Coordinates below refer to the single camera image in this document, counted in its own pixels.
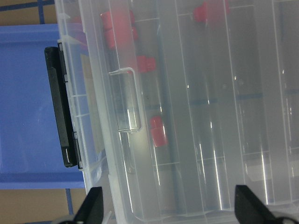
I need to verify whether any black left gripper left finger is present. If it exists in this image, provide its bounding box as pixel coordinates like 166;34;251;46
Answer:
74;187;104;224

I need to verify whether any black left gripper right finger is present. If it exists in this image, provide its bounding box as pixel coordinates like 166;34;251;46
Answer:
235;185;283;224

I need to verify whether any red block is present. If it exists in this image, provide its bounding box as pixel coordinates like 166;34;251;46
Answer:
104;27;139;49
136;56;157;73
149;115;168;147
193;0;230;24
100;11;125;30

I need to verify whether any clear plastic storage box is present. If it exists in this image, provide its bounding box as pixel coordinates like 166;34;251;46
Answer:
54;0;299;224

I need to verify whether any red block in box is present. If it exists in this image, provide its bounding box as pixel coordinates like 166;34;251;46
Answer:
104;27;139;49
136;56;157;73
100;11;125;30

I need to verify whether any blue plastic tray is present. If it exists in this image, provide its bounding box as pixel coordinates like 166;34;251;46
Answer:
0;24;85;189

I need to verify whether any red block under lid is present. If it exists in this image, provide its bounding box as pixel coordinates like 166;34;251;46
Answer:
193;0;230;24

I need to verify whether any black box latch handle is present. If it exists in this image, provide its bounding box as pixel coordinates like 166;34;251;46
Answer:
44;42;82;170

